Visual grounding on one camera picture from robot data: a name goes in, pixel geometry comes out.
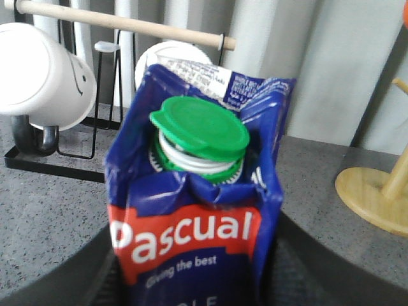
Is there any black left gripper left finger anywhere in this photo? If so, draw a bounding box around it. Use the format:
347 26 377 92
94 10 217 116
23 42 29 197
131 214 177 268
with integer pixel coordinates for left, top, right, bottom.
1 226 126 305

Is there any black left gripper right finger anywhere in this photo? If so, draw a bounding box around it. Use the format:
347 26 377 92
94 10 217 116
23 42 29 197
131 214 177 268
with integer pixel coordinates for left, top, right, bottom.
263 213 407 305

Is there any blue white Pascual milk carton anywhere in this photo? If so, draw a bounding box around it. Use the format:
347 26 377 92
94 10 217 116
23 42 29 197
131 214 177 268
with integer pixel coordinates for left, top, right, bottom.
105 64 295 305

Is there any wooden mug tree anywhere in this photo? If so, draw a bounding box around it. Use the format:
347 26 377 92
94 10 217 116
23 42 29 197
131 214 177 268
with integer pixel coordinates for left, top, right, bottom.
334 78 408 238

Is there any white smiley mug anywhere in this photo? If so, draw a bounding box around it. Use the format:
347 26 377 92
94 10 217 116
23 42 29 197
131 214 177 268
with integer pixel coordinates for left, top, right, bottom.
1 22 97 156

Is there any grey white curtain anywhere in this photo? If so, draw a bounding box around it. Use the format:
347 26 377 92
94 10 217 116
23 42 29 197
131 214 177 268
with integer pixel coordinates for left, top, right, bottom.
0 0 408 156

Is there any white ribbed mug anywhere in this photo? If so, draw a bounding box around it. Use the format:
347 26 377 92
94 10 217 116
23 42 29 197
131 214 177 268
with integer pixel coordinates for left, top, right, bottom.
135 41 212 89

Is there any orange mug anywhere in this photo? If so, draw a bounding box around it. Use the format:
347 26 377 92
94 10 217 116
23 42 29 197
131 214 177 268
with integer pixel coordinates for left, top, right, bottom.
402 1 408 29

